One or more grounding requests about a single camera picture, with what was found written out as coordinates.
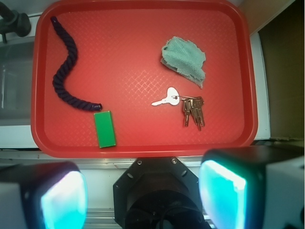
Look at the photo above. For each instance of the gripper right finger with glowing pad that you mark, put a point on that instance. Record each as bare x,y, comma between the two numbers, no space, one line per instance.
254,187

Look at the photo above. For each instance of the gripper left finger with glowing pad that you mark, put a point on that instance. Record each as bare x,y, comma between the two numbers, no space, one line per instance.
43,196

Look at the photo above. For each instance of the silver key bunch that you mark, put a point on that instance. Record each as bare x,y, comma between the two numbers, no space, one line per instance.
192,106

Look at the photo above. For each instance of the green rectangular block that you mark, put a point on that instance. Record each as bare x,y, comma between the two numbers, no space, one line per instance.
105,129

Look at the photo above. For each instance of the red plastic tray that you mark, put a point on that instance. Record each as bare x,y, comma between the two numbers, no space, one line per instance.
119,65

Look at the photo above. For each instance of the teal crumpled cloth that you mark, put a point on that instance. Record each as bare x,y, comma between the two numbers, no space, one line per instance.
185,58

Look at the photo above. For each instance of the black clamp knob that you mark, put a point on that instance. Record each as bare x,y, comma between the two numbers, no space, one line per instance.
13,22

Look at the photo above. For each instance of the black octagonal mount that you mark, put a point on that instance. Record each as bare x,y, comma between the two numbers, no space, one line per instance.
158,193

